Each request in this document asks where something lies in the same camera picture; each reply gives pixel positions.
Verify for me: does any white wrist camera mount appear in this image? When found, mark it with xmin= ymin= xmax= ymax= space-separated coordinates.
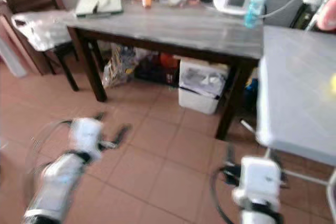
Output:
xmin=234 ymin=156 xmax=283 ymax=209
xmin=69 ymin=118 xmax=104 ymax=163

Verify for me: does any white plastic bin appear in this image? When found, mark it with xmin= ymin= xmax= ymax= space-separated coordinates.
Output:
xmin=177 ymin=59 xmax=229 ymax=115

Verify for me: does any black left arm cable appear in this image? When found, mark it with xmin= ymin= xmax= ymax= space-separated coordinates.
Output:
xmin=27 ymin=121 xmax=74 ymax=193

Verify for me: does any pale green cutting board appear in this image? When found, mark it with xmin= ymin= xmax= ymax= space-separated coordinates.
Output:
xmin=75 ymin=0 xmax=124 ymax=19

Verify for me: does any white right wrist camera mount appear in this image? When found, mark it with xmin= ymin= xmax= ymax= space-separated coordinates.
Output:
xmin=234 ymin=156 xmax=283 ymax=209

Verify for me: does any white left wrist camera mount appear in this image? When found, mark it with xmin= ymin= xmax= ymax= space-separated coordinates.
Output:
xmin=69 ymin=118 xmax=104 ymax=163

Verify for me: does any light grey folding table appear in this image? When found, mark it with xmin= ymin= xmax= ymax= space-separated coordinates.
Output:
xmin=256 ymin=25 xmax=336 ymax=167

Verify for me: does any white leaning panel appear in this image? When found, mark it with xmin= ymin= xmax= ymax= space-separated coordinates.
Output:
xmin=0 ymin=38 xmax=27 ymax=80

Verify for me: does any dark bag with red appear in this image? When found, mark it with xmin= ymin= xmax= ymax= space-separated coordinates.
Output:
xmin=134 ymin=52 xmax=182 ymax=87

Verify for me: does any blue plastic water bottle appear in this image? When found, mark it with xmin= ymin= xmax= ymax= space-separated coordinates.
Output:
xmin=244 ymin=0 xmax=274 ymax=29

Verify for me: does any white plastic bag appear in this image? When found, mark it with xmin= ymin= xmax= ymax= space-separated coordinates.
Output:
xmin=12 ymin=10 xmax=79 ymax=52

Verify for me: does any white power cable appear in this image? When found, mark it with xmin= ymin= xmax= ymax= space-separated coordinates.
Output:
xmin=262 ymin=0 xmax=308 ymax=20

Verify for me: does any patterned shopping bag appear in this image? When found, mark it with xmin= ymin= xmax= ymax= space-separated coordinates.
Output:
xmin=102 ymin=46 xmax=137 ymax=89

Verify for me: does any dark wooden grey-topped table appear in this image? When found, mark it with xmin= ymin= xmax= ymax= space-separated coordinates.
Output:
xmin=66 ymin=1 xmax=266 ymax=141

